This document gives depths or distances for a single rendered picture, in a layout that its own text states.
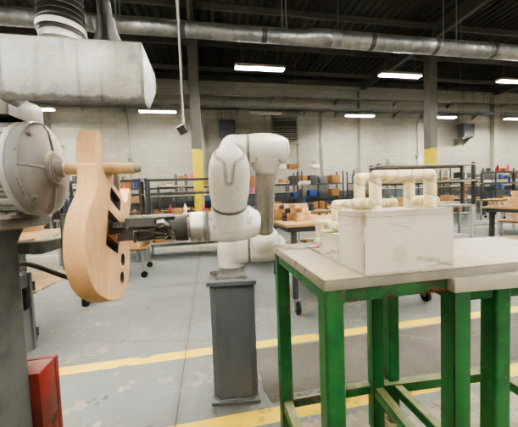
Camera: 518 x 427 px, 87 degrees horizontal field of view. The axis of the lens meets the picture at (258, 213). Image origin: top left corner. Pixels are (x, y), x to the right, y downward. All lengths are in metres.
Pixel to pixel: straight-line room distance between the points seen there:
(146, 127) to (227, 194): 11.81
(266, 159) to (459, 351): 0.96
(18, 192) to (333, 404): 0.97
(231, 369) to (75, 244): 1.27
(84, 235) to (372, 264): 0.69
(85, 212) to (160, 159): 11.44
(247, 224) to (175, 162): 11.30
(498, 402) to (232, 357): 1.14
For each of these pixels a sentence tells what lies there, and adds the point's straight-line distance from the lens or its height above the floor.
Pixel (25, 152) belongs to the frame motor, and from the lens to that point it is 0.88.
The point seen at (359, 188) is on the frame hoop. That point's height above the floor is 1.17.
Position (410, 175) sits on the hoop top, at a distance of 0.85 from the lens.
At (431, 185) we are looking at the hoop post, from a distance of 0.89.
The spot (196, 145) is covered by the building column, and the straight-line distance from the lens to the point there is 7.87.
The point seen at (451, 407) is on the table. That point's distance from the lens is 1.19.
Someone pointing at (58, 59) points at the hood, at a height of 1.48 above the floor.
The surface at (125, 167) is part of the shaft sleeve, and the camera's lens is 0.88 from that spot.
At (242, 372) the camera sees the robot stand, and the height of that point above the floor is 0.18.
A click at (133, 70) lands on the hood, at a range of 0.79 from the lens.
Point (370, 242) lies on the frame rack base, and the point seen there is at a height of 1.02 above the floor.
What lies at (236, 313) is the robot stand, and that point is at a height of 0.52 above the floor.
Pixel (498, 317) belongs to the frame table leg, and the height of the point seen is 0.76.
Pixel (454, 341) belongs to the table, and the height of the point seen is 0.70.
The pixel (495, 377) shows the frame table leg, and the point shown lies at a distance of 1.22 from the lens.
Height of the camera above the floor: 1.15
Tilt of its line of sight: 3 degrees down
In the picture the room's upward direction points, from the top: 2 degrees counter-clockwise
